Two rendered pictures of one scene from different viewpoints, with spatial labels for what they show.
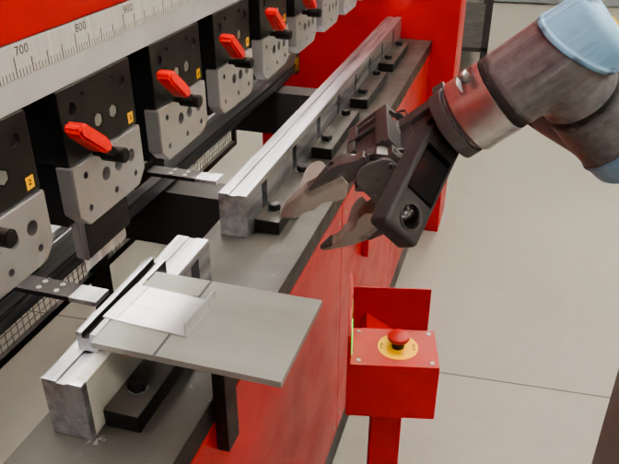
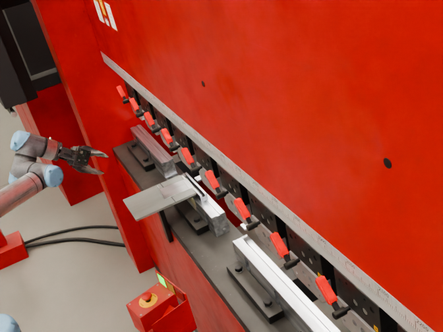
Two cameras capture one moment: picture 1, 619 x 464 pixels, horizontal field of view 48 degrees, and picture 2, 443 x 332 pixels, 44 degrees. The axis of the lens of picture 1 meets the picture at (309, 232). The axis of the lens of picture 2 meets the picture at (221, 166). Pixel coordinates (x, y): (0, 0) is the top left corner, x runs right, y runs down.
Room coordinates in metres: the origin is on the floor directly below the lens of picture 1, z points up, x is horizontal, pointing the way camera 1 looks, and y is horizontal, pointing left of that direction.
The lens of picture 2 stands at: (2.46, -0.76, 2.18)
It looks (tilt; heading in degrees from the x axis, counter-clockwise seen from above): 30 degrees down; 144
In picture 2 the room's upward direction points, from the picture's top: 14 degrees counter-clockwise
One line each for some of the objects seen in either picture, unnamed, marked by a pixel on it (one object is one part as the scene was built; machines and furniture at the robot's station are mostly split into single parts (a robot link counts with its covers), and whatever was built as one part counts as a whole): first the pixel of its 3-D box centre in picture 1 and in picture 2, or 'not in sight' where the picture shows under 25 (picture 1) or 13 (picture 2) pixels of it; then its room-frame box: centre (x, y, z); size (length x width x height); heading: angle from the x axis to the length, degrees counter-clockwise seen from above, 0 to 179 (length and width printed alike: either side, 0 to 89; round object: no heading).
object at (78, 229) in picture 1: (101, 223); not in sight; (0.81, 0.28, 1.13); 0.10 x 0.02 x 0.10; 163
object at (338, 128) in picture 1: (336, 133); not in sight; (1.75, -0.07, 0.89); 0.30 x 0.05 x 0.03; 163
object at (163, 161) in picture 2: not in sight; (152, 149); (0.28, 0.44, 0.92); 0.50 x 0.06 x 0.10; 163
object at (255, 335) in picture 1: (211, 323); (159, 197); (0.76, 0.13, 1.00); 0.26 x 0.18 x 0.01; 73
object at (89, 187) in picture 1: (76, 137); (173, 126); (0.78, 0.28, 1.26); 0.15 x 0.09 x 0.17; 163
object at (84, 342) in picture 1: (125, 301); (194, 187); (0.83, 0.27, 0.98); 0.20 x 0.03 x 0.03; 163
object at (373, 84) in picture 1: (369, 88); not in sight; (2.13, -0.19, 0.89); 0.30 x 0.05 x 0.03; 163
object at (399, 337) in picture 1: (398, 342); (147, 298); (0.98, -0.16, 0.79); 0.04 x 0.04 x 0.04
